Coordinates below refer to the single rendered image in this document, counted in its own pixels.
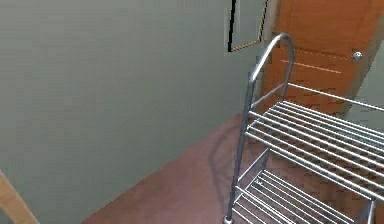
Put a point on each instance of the framed wall picture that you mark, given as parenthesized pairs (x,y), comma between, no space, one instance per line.
(246,23)

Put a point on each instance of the silver round door knob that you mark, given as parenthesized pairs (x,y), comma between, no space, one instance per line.
(357,55)

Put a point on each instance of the brown wooden room door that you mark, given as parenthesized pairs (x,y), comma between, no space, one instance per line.
(320,30)

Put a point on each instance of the light wooden board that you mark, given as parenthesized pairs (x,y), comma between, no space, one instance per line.
(11,203)

